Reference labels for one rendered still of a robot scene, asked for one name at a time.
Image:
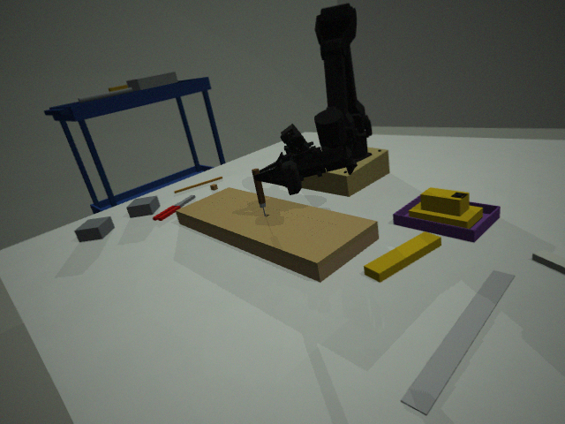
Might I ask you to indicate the tan rectangular wooden panel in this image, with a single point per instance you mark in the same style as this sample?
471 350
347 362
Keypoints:
313 242

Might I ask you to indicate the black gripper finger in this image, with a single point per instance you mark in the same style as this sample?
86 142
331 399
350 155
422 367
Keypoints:
273 164
273 175

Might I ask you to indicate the purple shallow tray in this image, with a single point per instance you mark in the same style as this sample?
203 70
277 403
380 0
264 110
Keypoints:
491 214

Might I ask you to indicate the brown hexagonal wooden handle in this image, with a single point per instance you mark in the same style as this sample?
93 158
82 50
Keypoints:
259 190

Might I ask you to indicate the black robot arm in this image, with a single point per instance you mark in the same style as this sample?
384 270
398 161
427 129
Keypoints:
343 127

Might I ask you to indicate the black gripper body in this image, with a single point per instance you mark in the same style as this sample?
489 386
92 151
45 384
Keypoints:
295 172

